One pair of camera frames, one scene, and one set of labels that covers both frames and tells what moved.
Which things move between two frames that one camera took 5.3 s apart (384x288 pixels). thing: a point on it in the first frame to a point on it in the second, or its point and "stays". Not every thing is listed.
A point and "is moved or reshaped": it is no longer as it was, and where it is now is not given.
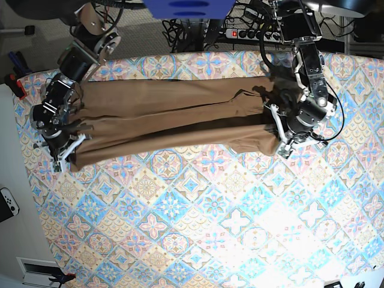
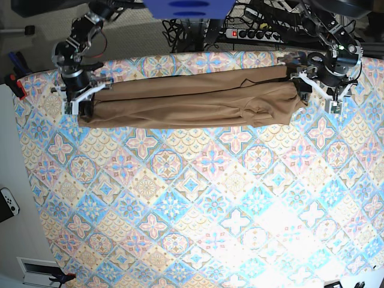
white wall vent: x=37 y=272 stays
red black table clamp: x=15 y=85 stays
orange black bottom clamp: x=62 y=278 stays
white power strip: x=267 y=36 stays
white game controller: x=10 y=200 stays
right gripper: x=292 y=139 to x=333 y=105
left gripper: x=59 y=154 to x=72 y=105
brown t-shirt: x=138 y=119 is moved or reshaped
